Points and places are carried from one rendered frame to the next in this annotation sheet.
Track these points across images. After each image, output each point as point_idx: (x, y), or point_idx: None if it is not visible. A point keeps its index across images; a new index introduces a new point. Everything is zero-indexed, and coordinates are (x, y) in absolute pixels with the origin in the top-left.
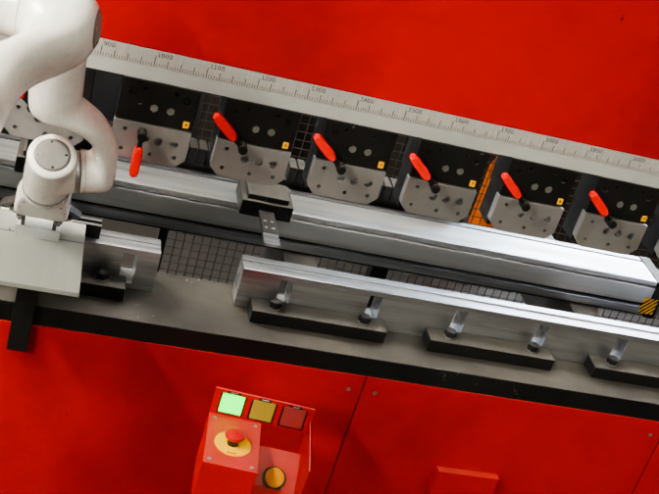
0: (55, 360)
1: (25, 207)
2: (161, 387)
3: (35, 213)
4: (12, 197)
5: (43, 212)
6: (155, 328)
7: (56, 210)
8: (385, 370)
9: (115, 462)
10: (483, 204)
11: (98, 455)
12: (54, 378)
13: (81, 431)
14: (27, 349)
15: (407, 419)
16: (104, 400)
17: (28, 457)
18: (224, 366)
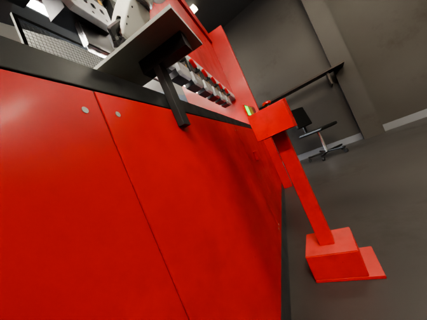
0: (196, 134)
1: (132, 16)
2: (220, 141)
3: (136, 28)
4: (115, 21)
5: (141, 25)
6: (204, 110)
7: (147, 22)
8: (233, 120)
9: (238, 191)
10: (199, 91)
11: (234, 190)
12: (203, 148)
13: (225, 179)
14: (186, 129)
15: (243, 138)
16: (218, 155)
17: (228, 211)
18: (221, 126)
